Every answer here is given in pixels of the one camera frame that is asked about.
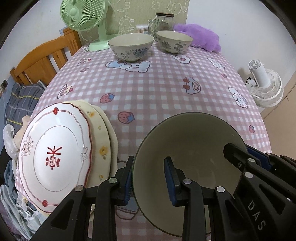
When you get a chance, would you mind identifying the green patterned wall mat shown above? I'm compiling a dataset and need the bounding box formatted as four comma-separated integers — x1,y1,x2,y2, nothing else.
78,1,189,43

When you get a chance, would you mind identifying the white red-rimmed flower plate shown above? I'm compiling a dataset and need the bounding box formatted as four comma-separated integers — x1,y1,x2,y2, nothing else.
17,103,92,213

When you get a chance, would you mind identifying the glass mug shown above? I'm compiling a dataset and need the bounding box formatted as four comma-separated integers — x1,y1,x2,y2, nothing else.
148,18,159,41

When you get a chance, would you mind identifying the blue plaid bedding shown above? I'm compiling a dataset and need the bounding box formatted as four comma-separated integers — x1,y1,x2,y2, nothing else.
4,83,46,133

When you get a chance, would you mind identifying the small cream yellow-flower plate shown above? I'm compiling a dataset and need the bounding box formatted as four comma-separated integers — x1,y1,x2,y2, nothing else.
68,100,111,188

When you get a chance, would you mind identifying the cotton swab container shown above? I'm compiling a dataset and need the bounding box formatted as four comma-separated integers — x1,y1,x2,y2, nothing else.
135,24,149,34

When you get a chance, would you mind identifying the glass jar with lid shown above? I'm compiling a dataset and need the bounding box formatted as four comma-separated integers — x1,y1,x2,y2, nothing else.
155,13,174,32

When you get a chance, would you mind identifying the purple plush cushion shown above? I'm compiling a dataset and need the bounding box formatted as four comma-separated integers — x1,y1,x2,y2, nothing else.
174,24,221,53

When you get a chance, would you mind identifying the blue floral ceramic bowl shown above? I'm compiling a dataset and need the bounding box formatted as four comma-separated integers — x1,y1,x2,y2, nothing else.
108,33,154,62

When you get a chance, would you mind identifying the light blue lace cloth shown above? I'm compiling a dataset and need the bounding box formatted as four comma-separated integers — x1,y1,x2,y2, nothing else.
1,160,46,240

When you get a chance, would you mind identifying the pink checkered tablecloth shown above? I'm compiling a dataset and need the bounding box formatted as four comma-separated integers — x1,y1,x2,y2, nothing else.
14,40,273,241

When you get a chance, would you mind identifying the cream cloth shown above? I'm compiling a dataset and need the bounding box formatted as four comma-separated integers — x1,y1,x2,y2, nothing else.
14,115,30,161

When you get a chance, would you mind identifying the large cream yellow-flower plate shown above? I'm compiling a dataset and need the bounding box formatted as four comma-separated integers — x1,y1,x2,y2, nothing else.
78,99,119,188

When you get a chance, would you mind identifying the green-rimmed leaf pattern bowl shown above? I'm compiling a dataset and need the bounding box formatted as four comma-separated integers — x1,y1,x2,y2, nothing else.
132,113,246,237

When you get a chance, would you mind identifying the white plastic bag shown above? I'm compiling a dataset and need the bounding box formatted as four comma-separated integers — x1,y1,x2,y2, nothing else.
3,124,19,160

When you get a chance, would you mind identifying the small floral ceramic bowl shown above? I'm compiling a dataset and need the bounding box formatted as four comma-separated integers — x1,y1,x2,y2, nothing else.
156,30,193,54

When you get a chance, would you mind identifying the white standing fan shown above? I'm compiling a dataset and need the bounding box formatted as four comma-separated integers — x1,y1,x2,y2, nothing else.
245,59,283,108

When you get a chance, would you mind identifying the green desk fan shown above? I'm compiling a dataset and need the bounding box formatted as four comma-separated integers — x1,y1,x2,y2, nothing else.
60,0,117,51

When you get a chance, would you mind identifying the wall power socket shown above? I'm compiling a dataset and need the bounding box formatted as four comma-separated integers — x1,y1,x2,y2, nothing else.
1,80,8,91

